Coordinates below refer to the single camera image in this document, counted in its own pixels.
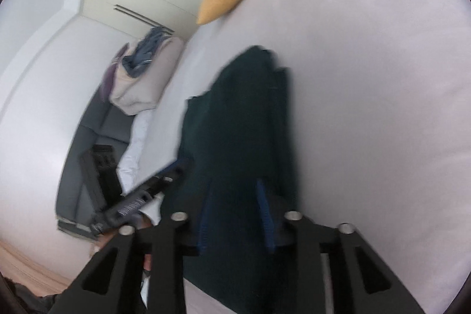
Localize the dark green knit sweater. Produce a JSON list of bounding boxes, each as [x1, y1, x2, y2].
[[160, 46, 297, 313]]

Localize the left dark jacket forearm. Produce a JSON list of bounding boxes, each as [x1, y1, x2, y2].
[[1, 275, 61, 314]]

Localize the person's left hand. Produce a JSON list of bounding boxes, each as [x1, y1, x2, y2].
[[91, 213, 153, 273]]

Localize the white ruffled pillow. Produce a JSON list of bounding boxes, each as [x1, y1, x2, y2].
[[117, 109, 155, 193]]

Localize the grey padded headboard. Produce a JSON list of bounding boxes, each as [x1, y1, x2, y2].
[[55, 92, 133, 241]]

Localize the folded beige duvet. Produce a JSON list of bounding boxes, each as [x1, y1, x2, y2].
[[109, 36, 184, 116]]

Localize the purple pillow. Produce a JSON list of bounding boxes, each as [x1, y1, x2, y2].
[[99, 43, 129, 101]]

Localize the blue grey crumpled garment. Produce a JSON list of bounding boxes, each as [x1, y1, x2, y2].
[[121, 26, 172, 78]]

